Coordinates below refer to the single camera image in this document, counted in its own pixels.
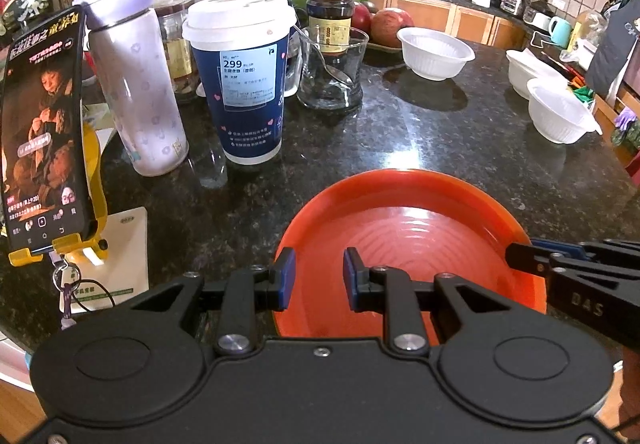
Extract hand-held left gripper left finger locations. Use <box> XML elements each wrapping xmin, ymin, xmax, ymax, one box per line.
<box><xmin>131</xmin><ymin>247</ymin><xmax>298</xmax><ymax>357</ymax></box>

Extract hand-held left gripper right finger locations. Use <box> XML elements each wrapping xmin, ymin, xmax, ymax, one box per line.
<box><xmin>343</xmin><ymin>247</ymin><xmax>512</xmax><ymax>357</ymax></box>

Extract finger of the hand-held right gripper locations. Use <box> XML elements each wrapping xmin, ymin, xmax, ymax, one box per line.
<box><xmin>531</xmin><ymin>238</ymin><xmax>640</xmax><ymax>259</ymax></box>
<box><xmin>505</xmin><ymin>242</ymin><xmax>640</xmax><ymax>275</ymax></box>

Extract orange plastic plate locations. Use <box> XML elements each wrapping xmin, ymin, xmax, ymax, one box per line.
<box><xmin>272</xmin><ymin>169</ymin><xmax>548</xmax><ymax>340</ymax></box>

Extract white plastic bowl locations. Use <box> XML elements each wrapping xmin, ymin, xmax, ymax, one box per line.
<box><xmin>506</xmin><ymin>49</ymin><xmax>571</xmax><ymax>100</ymax></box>
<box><xmin>397</xmin><ymin>28</ymin><xmax>476</xmax><ymax>81</ymax></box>
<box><xmin>527</xmin><ymin>78</ymin><xmax>603</xmax><ymax>144</ymax></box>

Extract purple glove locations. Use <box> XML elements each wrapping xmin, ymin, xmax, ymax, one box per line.
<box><xmin>614</xmin><ymin>107</ymin><xmax>636</xmax><ymax>135</ymax></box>

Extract colourful snack packets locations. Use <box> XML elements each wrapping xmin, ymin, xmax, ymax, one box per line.
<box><xmin>570</xmin><ymin>79</ymin><xmax>601</xmax><ymax>105</ymax></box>

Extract white stand base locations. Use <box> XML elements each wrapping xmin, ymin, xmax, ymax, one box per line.
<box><xmin>60</xmin><ymin>207</ymin><xmax>150</xmax><ymax>315</ymax></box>

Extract blue paper cup white lid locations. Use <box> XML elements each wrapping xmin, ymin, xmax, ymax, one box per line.
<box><xmin>181</xmin><ymin>0</ymin><xmax>298</xmax><ymax>166</ymax></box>

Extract clear glass cup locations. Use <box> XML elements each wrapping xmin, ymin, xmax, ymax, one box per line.
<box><xmin>296</xmin><ymin>24</ymin><xmax>370</xmax><ymax>112</ymax></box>

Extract metal spoon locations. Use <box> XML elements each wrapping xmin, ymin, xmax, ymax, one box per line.
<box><xmin>292</xmin><ymin>24</ymin><xmax>356</xmax><ymax>88</ymax></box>

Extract dark apron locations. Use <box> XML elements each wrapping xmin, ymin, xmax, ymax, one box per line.
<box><xmin>586</xmin><ymin>0</ymin><xmax>640</xmax><ymax>105</ymax></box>

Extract teal mug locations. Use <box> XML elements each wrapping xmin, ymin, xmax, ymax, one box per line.
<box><xmin>548</xmin><ymin>16</ymin><xmax>572</xmax><ymax>49</ymax></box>

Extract yellow phone stand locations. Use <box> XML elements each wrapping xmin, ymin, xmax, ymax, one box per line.
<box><xmin>7</xmin><ymin>121</ymin><xmax>110</xmax><ymax>267</ymax></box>

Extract purple water bottle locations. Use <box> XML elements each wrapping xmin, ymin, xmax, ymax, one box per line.
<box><xmin>80</xmin><ymin>0</ymin><xmax>190</xmax><ymax>176</ymax></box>

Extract small white appliance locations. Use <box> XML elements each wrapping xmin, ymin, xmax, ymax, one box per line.
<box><xmin>522</xmin><ymin>7</ymin><xmax>553</xmax><ymax>30</ymax></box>

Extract clear plastic jar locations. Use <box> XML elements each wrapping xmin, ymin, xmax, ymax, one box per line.
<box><xmin>152</xmin><ymin>0</ymin><xmax>207</xmax><ymax>102</ymax></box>

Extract wooden lower cabinets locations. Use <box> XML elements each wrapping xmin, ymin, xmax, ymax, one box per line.
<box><xmin>370</xmin><ymin>0</ymin><xmax>531</xmax><ymax>50</ymax></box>

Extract dark sauce jar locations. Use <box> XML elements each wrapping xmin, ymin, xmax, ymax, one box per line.
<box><xmin>306</xmin><ymin>0</ymin><xmax>357</xmax><ymax>56</ymax></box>

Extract black smartphone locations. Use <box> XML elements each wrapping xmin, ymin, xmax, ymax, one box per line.
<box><xmin>0</xmin><ymin>4</ymin><xmax>98</xmax><ymax>250</ymax></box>

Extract purple lanyard strap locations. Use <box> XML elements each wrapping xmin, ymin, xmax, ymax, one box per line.
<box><xmin>50</xmin><ymin>254</ymin><xmax>118</xmax><ymax>330</ymax></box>

